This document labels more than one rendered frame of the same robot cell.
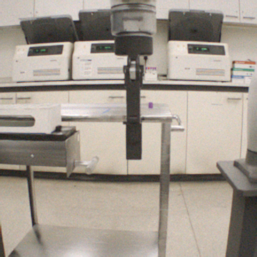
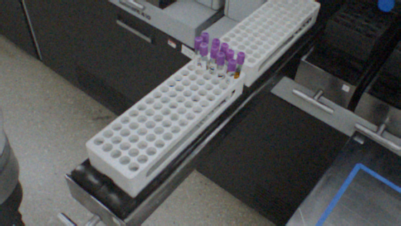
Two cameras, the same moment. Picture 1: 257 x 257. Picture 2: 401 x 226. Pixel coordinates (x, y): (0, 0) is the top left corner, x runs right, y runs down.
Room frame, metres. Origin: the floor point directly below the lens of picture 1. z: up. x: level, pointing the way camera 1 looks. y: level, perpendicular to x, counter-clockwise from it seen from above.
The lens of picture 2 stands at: (0.98, -0.07, 1.39)
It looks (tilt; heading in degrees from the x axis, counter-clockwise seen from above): 45 degrees down; 116
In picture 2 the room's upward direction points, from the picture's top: 9 degrees clockwise
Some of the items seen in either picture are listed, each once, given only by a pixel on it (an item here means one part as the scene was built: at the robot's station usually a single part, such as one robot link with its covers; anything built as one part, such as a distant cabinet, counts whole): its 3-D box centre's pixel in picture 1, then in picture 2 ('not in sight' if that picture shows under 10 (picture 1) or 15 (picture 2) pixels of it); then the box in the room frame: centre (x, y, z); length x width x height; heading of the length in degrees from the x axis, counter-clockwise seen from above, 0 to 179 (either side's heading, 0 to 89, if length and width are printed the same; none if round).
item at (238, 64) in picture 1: (244, 63); not in sight; (3.37, -1.18, 1.10); 0.24 x 0.13 x 0.10; 86
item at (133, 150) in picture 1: (133, 141); not in sight; (0.65, -0.01, 0.80); 0.03 x 0.01 x 0.07; 87
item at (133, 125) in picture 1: (133, 128); not in sight; (0.63, -0.01, 0.83); 0.03 x 0.01 x 0.05; 177
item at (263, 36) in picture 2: not in sight; (268, 33); (0.70, 0.61, 0.83); 0.30 x 0.10 x 0.06; 87
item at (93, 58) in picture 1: (106, 45); not in sight; (3.29, 0.22, 1.24); 0.62 x 0.56 x 0.69; 178
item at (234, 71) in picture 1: (242, 71); not in sight; (3.37, -1.15, 1.01); 0.23 x 0.12 x 0.08; 87
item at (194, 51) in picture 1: (195, 45); not in sight; (3.24, -0.63, 1.25); 0.62 x 0.56 x 0.69; 177
